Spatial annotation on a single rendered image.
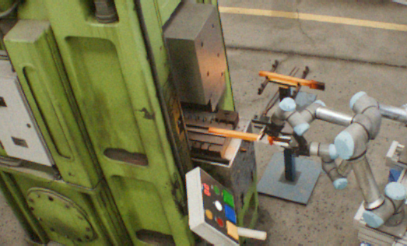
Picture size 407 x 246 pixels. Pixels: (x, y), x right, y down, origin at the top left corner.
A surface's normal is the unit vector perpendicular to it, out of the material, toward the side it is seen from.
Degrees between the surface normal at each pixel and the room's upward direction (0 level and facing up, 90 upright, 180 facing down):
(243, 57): 0
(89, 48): 89
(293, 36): 0
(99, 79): 89
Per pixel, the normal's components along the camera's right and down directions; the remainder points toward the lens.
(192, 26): -0.15, -0.71
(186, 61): -0.35, 0.69
